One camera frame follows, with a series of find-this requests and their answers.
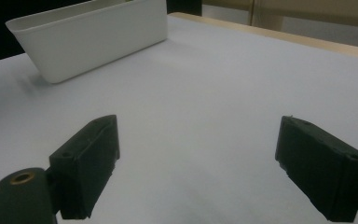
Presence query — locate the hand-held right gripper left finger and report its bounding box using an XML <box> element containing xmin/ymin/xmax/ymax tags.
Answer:
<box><xmin>48</xmin><ymin>114</ymin><xmax>121</xmax><ymax>220</ymax></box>

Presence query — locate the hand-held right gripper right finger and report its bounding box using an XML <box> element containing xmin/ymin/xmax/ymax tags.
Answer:
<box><xmin>274</xmin><ymin>115</ymin><xmax>358</xmax><ymax>223</ymax></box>

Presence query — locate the white plastic bin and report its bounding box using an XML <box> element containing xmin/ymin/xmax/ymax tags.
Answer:
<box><xmin>5</xmin><ymin>0</ymin><xmax>169</xmax><ymax>84</ymax></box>

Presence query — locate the light wooden table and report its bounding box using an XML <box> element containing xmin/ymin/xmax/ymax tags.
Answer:
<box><xmin>167</xmin><ymin>12</ymin><xmax>358</xmax><ymax>62</ymax></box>

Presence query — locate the light wooden desk frame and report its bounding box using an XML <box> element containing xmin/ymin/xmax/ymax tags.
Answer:
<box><xmin>201</xmin><ymin>0</ymin><xmax>358</xmax><ymax>31</ymax></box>

